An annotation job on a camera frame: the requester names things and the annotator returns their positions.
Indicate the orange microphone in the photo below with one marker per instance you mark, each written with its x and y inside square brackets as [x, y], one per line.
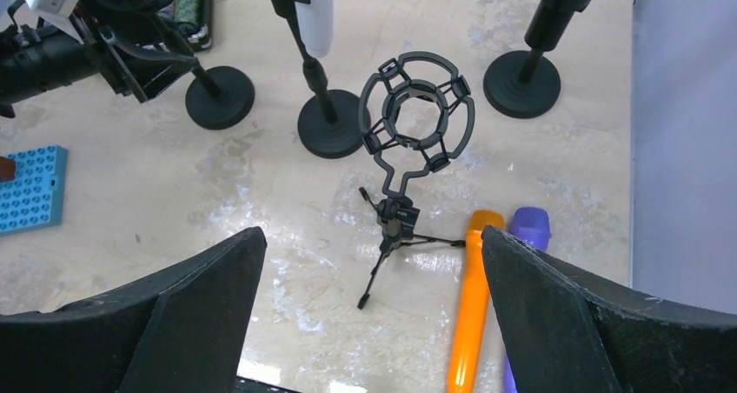
[472, 307]

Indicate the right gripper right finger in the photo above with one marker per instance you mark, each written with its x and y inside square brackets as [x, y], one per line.
[566, 329]

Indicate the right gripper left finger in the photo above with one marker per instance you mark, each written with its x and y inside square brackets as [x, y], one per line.
[180, 329]

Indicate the black tripod shock mount stand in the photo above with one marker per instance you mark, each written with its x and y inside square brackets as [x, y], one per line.
[380, 104]

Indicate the black poker chip case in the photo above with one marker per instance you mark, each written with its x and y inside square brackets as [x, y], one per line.
[192, 19]

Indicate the black shock mount round stand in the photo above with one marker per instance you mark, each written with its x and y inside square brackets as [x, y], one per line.
[217, 98]

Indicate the purple microphone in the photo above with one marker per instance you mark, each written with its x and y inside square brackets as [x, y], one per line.
[531, 225]

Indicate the white microphone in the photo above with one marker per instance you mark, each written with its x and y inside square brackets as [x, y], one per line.
[316, 23]

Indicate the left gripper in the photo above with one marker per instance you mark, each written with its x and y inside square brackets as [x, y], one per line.
[130, 70]

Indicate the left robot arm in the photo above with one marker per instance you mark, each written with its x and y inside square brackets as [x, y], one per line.
[38, 60]

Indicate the blue building baseplate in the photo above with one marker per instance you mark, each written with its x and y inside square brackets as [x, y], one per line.
[34, 199]

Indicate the black clip round base stand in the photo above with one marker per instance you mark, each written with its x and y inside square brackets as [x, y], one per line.
[328, 123]

